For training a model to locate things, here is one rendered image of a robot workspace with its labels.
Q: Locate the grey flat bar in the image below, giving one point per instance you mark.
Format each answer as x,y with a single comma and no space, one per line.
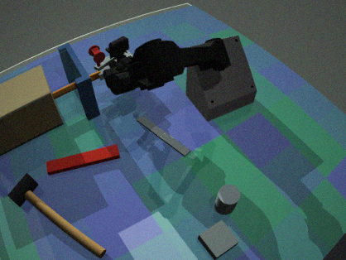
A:
164,136

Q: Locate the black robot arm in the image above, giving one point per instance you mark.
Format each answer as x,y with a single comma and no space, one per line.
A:
156,62

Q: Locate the black-headed mallet with wooden handle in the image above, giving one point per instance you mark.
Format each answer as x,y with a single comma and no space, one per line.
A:
24,191

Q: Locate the red flat bar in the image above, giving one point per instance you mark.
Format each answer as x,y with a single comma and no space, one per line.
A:
83,159

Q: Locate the grey cylinder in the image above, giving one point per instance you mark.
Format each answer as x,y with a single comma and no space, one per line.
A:
227,199

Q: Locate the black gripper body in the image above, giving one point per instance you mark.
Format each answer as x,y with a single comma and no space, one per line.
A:
117,48

